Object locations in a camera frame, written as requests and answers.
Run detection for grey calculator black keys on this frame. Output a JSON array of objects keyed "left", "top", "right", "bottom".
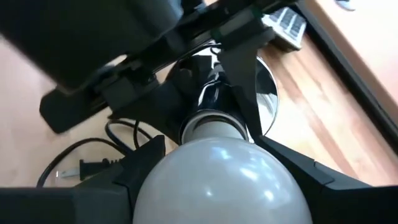
[{"left": 262, "top": 7, "right": 308, "bottom": 52}]

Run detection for white lightbulb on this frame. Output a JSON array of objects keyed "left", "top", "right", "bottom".
[{"left": 132, "top": 121, "right": 313, "bottom": 224}]

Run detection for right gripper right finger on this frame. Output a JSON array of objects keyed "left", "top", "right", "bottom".
[{"left": 254, "top": 136, "right": 398, "bottom": 224}]

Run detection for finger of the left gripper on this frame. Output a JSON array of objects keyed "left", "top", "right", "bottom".
[
  {"left": 108, "top": 77, "right": 200, "bottom": 146},
  {"left": 216, "top": 48, "right": 264, "bottom": 143}
]

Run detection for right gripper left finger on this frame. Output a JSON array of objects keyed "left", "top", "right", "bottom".
[{"left": 0, "top": 134, "right": 166, "bottom": 224}]

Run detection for large beige desk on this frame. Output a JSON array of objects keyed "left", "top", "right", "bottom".
[{"left": 304, "top": 0, "right": 398, "bottom": 116}]

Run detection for black aluminium table frame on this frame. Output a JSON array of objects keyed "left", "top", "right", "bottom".
[{"left": 295, "top": 0, "right": 398, "bottom": 153}]

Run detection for black lamp power cord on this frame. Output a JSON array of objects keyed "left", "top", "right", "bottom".
[{"left": 36, "top": 119, "right": 156, "bottom": 188}]

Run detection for chrome lamp socket base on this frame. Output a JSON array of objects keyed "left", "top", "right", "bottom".
[{"left": 166, "top": 46, "right": 279, "bottom": 146}]

